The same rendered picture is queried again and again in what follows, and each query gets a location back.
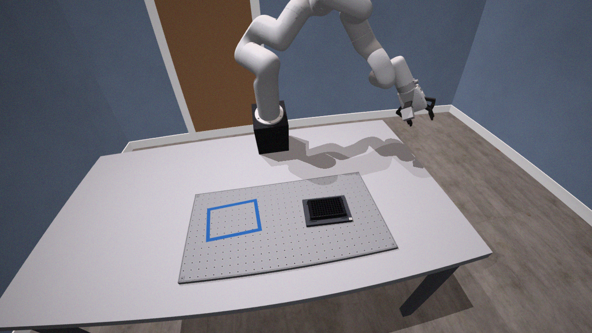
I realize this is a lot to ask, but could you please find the blue tape outline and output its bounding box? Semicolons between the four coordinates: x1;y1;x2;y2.
206;199;262;242

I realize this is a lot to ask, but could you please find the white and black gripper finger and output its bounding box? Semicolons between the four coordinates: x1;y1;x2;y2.
396;106;413;127
425;97;436;120

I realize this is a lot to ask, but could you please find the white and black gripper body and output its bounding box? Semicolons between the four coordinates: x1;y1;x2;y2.
397;84;428;112

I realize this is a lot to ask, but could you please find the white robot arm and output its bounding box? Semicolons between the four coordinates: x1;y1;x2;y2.
234;0;419;125

